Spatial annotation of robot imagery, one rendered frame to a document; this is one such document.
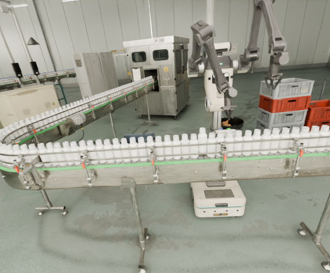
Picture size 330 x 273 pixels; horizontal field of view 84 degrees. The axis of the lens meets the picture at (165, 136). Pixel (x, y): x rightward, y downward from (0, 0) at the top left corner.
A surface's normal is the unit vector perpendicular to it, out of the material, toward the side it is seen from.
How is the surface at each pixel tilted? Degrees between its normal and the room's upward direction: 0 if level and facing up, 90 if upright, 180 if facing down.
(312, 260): 0
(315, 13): 90
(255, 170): 90
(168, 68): 90
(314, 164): 90
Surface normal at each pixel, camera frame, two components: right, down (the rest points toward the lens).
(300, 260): -0.08, -0.91
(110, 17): -0.03, 0.41
